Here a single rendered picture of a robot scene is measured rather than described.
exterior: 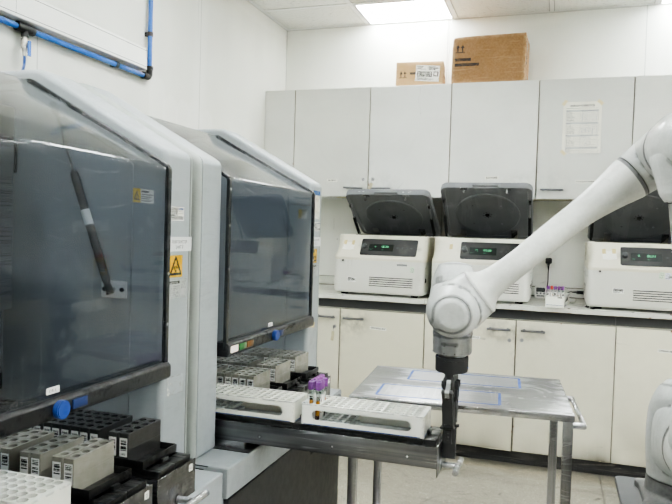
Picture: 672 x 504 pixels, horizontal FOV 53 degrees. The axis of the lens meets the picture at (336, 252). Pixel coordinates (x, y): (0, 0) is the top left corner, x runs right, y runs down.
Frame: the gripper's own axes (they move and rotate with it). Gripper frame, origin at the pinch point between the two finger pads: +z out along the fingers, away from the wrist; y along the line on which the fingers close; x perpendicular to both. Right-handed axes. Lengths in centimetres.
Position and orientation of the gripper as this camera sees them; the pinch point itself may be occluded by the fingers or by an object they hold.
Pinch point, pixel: (449, 442)
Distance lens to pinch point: 162.2
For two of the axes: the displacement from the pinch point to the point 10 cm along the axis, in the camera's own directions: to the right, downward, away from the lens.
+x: 9.5, 0.4, -3.1
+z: -0.3, 10.0, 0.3
